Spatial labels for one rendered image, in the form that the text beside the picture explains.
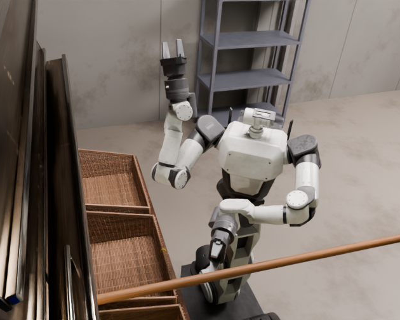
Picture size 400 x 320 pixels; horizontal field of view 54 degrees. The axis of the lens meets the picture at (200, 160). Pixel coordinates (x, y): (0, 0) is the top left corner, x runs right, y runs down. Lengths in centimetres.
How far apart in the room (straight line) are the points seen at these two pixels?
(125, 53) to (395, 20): 349
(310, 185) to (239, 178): 32
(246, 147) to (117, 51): 274
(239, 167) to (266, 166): 11
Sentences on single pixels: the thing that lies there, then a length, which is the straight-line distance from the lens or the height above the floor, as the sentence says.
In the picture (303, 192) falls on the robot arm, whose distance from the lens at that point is 148.
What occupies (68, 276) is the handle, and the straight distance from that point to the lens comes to 99.
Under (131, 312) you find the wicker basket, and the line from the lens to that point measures 176.
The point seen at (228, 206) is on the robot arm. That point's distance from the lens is 149.
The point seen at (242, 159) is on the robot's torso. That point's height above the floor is 133.
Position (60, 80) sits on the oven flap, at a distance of 206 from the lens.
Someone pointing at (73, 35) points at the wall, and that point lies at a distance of 404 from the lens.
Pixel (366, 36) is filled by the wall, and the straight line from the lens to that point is 566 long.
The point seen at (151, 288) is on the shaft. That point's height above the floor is 121.
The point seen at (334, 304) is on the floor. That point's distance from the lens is 295.
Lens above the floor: 222
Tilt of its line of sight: 34 degrees down
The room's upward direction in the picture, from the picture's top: 5 degrees clockwise
